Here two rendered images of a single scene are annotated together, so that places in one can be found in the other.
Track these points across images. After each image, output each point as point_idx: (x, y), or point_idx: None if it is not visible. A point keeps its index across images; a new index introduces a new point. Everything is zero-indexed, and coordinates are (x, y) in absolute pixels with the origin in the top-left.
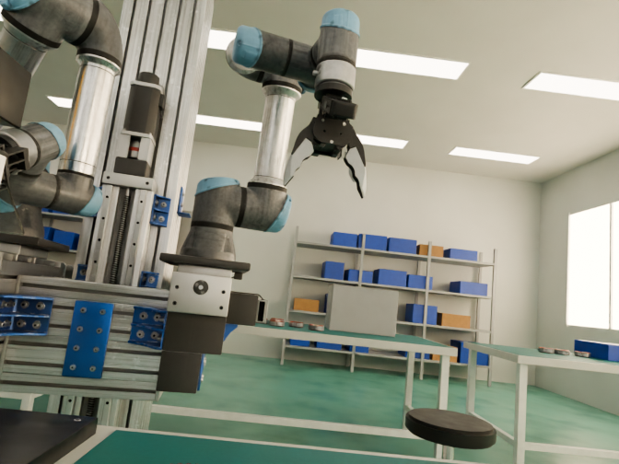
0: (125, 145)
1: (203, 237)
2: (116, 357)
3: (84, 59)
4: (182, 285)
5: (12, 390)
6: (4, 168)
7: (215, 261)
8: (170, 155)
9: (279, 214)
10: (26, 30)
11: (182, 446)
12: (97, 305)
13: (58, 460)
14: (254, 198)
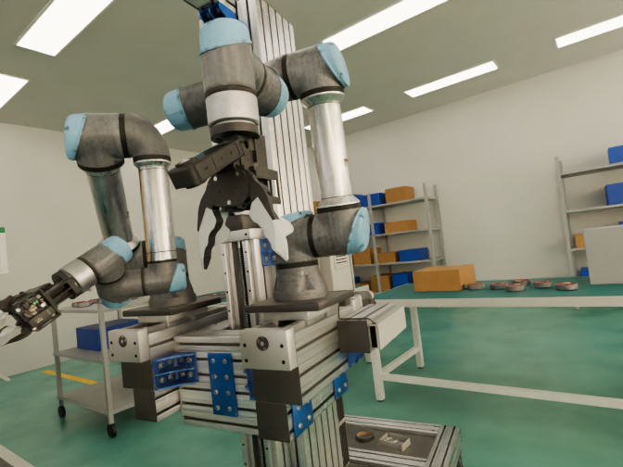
0: None
1: (281, 280)
2: (243, 398)
3: (136, 167)
4: (248, 343)
5: (191, 423)
6: (50, 304)
7: (286, 306)
8: None
9: (349, 236)
10: (88, 169)
11: None
12: (220, 356)
13: None
14: (320, 226)
